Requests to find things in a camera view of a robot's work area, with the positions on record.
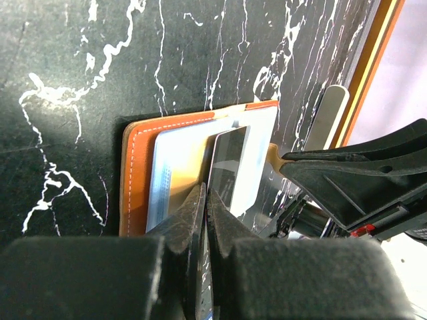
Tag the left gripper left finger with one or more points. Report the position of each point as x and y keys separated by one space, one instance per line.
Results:
x=178 y=272

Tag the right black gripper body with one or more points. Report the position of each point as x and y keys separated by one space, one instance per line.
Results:
x=409 y=219

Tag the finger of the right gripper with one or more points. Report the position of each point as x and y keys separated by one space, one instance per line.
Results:
x=361 y=184

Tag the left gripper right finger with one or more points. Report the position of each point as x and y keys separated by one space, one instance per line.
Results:
x=234 y=270

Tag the grey silver credit card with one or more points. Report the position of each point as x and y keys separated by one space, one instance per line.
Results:
x=225 y=163

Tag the gold credit card black stripe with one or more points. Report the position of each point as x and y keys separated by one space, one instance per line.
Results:
x=190 y=167

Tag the brown leather card holder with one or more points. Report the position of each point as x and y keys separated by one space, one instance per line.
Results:
x=163 y=158

